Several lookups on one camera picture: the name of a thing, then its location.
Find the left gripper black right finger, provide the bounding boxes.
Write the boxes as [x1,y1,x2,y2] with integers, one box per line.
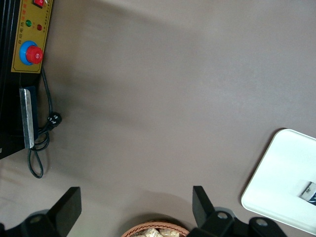
[189,185,288,237]

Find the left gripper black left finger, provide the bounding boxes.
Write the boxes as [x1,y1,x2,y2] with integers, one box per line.
[0,187,82,237]

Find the cream plastic serving tray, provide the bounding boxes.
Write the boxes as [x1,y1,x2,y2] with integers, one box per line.
[240,127,316,234]

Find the clear wrapped biscuit packet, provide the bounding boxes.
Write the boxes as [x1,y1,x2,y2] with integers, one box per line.
[137,227,161,237]
[159,228,180,237]

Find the round wicker basket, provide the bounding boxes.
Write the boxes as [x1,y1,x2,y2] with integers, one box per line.
[120,220,191,237]

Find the small black carton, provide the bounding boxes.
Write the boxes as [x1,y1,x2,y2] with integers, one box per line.
[299,180,316,207]

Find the brown table cover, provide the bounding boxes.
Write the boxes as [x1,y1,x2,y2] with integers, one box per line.
[0,0,316,237]

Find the yellow black control box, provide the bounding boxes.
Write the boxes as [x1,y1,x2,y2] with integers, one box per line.
[0,0,54,160]

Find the black power cable with plug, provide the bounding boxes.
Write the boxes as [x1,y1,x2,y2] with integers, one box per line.
[27,66,63,179]

